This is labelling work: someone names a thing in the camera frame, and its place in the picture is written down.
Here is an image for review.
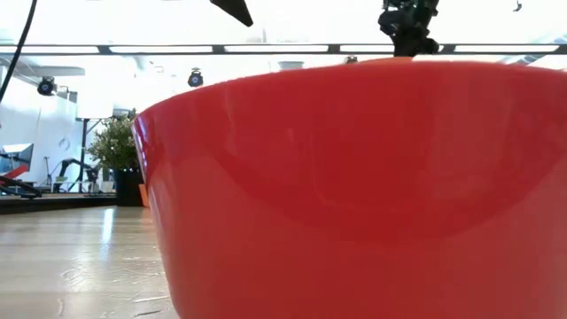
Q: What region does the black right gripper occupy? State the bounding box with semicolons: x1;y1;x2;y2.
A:
378;0;440;58

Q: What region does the red mini bowl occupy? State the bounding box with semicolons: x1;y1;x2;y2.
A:
131;60;567;319

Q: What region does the potted green plant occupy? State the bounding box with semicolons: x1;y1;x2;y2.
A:
86;109;144;208

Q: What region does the black stand pole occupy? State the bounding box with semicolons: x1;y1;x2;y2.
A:
74;117;105;194

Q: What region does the white background table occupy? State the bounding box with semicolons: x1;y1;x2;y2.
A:
42;179;117;195

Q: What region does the computer monitor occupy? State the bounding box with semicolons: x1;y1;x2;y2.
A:
0;143;35;174

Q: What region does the red slanted object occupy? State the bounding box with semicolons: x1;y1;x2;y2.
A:
2;163;30;180

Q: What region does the black curved object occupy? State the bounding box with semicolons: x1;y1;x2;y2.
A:
0;175;43;199

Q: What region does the black ceiling light rail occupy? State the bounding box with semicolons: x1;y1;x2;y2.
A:
0;43;567;56

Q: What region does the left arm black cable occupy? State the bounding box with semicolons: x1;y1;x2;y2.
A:
0;0;39;104

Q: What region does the black metal table frame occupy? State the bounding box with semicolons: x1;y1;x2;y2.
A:
0;193;119;217

